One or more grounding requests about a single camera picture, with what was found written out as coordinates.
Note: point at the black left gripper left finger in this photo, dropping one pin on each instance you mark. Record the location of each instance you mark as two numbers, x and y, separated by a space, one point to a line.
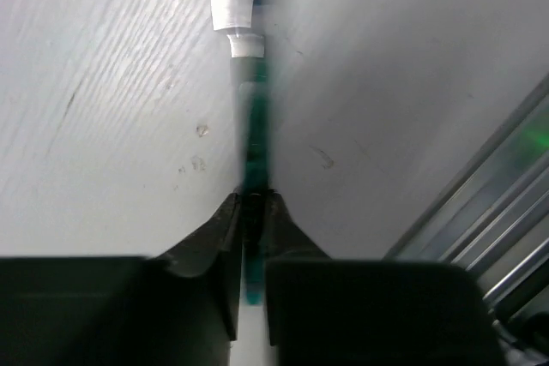
179 308

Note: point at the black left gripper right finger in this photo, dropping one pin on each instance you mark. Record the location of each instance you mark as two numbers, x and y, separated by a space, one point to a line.
325 311

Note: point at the green handled fork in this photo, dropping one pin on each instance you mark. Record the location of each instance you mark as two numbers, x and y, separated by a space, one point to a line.
243 24

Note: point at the aluminium table rail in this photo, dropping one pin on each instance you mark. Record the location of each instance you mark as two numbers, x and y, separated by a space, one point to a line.
492 219

